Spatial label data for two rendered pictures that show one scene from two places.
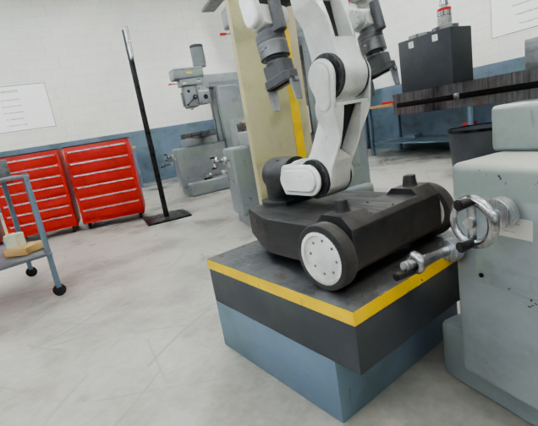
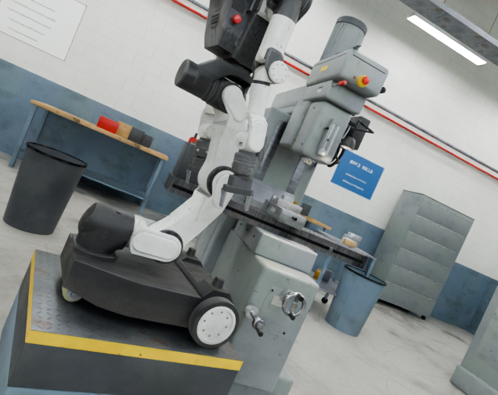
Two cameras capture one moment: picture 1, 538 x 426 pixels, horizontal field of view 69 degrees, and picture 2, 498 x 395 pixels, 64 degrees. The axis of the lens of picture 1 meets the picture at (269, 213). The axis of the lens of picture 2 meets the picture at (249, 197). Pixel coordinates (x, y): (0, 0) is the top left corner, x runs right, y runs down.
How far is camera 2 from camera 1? 1.72 m
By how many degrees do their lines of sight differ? 84
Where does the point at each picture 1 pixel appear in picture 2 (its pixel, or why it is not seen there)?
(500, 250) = (272, 313)
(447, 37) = not seen: hidden behind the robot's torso
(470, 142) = (57, 169)
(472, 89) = (233, 206)
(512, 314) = (263, 342)
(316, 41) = (226, 154)
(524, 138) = (272, 253)
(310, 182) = (173, 251)
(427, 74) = not seen: hidden behind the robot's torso
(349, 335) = (231, 377)
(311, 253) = (205, 320)
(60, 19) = not seen: outside the picture
